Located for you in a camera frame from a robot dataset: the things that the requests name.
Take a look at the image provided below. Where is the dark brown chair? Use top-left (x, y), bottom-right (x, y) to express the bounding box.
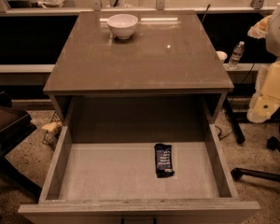
top-left (0, 91), bottom-right (42, 199)

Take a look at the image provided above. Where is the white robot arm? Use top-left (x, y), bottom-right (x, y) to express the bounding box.
top-left (246, 3), bottom-right (280, 123)

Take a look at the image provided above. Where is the black table leg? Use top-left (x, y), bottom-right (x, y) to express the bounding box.
top-left (223, 99), bottom-right (245, 144)

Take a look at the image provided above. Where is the open grey top drawer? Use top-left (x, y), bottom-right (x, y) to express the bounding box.
top-left (19, 126), bottom-right (259, 224)

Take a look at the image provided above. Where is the grey cabinet with glossy top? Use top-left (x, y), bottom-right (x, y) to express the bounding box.
top-left (44, 11), bottom-right (232, 144)

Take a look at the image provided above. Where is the black office chair base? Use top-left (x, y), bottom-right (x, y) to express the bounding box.
top-left (231, 103), bottom-right (280, 185)

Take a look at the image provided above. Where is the wire basket with paper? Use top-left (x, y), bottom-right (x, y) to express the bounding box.
top-left (42, 113), bottom-right (63, 149)

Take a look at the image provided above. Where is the white ceramic bowl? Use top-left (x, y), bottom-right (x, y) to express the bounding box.
top-left (107, 14), bottom-right (138, 39)

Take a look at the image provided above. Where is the clear plastic water bottle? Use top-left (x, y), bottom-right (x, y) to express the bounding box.
top-left (228, 41), bottom-right (245, 70)

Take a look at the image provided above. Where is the small white paper cup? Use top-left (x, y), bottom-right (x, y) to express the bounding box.
top-left (217, 50), bottom-right (227, 63)

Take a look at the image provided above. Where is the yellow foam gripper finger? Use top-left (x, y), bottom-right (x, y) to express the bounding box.
top-left (246, 60), bottom-right (280, 123)
top-left (247, 15), bottom-right (271, 39)

